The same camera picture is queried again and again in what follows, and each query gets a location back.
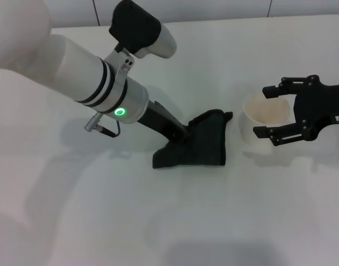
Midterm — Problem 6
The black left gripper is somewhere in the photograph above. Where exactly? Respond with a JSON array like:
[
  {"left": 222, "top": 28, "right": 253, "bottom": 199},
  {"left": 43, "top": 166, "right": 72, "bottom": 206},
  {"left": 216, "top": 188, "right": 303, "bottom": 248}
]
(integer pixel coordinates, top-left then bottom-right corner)
[{"left": 136, "top": 101, "right": 191, "bottom": 145}]

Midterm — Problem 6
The left wrist camera housing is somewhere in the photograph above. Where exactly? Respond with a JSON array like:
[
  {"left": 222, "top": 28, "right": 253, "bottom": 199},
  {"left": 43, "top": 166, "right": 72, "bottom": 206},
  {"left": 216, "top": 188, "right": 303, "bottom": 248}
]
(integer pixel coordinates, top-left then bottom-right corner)
[{"left": 108, "top": 0, "right": 178, "bottom": 59}]

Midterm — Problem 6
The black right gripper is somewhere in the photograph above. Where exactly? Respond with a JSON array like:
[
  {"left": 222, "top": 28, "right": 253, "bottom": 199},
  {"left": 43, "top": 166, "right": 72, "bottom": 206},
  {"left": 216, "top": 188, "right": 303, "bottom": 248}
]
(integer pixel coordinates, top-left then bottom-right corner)
[{"left": 253, "top": 74, "right": 339, "bottom": 147}]

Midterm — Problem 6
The translucent white plastic cup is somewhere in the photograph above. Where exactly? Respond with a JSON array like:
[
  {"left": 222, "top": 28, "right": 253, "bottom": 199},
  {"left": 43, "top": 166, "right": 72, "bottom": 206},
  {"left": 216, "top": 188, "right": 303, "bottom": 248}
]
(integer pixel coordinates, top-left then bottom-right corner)
[{"left": 242, "top": 91, "right": 292, "bottom": 153}]

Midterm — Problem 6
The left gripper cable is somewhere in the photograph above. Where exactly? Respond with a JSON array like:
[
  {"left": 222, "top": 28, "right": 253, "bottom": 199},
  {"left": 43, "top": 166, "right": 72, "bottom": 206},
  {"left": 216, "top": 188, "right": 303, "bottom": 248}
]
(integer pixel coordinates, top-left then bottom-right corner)
[{"left": 83, "top": 112, "right": 121, "bottom": 138}]

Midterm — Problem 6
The dark cloth rag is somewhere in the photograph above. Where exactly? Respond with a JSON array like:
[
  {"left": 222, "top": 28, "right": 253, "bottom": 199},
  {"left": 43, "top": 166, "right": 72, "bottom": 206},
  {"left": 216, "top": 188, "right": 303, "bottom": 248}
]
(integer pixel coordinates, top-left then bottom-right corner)
[{"left": 152, "top": 109, "right": 233, "bottom": 170}]

